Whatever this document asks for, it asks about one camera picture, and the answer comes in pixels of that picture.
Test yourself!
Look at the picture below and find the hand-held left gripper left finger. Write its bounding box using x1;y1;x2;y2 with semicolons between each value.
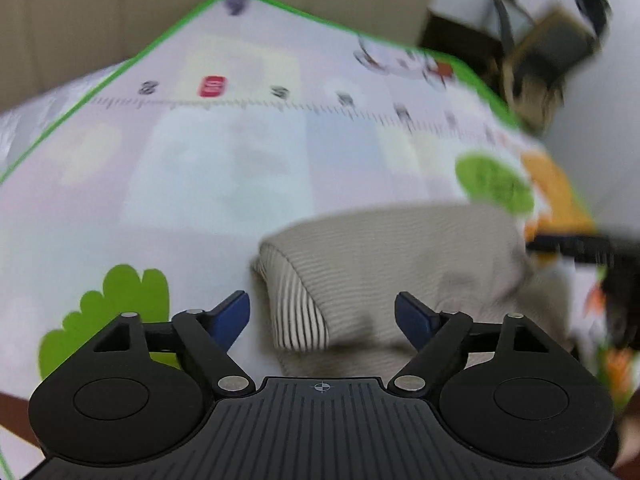
92;290;254;397

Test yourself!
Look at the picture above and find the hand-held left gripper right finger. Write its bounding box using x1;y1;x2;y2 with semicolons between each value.
387;291;547;397

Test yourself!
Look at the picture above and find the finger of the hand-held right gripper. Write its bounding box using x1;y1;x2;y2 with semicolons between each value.
525;227;640;267

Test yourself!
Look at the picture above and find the beige striped knit garment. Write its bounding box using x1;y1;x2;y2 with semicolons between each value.
250;200;577;378

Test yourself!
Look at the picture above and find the cartoon printed play mat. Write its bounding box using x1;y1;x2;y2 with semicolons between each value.
0;0;640;480

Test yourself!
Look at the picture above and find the beige office chair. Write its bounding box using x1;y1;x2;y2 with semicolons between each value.
492;0;603;133

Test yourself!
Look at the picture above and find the white desk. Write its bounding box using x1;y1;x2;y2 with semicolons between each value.
420;0;538;61

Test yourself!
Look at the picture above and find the white quilted bedsheet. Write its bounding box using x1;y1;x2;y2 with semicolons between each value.
0;57;132;181

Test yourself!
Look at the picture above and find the beige padded headboard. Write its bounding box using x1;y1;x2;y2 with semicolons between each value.
0;0;442;116

